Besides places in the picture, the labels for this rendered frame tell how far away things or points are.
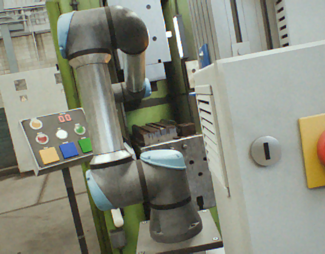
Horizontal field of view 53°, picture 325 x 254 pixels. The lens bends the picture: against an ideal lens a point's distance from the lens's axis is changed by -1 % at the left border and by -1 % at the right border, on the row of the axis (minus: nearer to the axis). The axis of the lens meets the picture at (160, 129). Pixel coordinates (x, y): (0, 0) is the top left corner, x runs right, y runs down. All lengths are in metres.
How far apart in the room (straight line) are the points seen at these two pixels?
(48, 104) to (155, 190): 6.30
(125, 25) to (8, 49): 7.08
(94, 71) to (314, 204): 0.66
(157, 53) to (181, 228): 1.24
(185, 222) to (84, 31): 0.56
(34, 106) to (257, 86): 6.87
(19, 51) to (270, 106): 7.66
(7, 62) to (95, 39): 7.04
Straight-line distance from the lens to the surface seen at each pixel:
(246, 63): 0.31
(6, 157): 7.92
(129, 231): 2.17
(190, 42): 2.14
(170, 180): 0.86
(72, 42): 0.89
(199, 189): 1.98
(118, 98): 1.24
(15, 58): 7.88
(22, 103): 7.15
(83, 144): 1.70
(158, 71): 1.92
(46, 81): 7.10
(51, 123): 1.74
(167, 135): 1.93
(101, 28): 0.89
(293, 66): 0.32
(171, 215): 0.89
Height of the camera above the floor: 1.21
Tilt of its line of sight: 7 degrees down
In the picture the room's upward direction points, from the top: 11 degrees counter-clockwise
